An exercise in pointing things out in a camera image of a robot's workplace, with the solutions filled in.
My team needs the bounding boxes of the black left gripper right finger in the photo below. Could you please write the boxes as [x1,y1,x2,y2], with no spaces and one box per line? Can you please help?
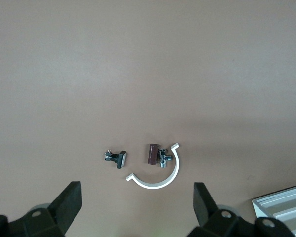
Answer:
[187,182,255,237]

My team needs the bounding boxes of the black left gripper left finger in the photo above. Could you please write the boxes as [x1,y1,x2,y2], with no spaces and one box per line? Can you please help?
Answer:
[23,181,82,237]

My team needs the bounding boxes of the white drawer cabinet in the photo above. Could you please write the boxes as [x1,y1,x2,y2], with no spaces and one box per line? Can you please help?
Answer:
[252,182,296,237]

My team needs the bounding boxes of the brown cylindrical capacitor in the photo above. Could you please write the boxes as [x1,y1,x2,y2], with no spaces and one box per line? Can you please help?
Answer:
[146,143,159,165]

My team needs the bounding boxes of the brown table cover mat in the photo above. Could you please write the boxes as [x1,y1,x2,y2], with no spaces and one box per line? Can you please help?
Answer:
[0,0,296,237]

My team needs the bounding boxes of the white half-ring clamp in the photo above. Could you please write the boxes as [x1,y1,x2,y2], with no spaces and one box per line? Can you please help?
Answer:
[125,142,181,190]

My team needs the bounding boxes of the black square push switch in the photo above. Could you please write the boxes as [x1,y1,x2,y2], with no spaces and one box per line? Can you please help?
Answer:
[104,149,128,170]

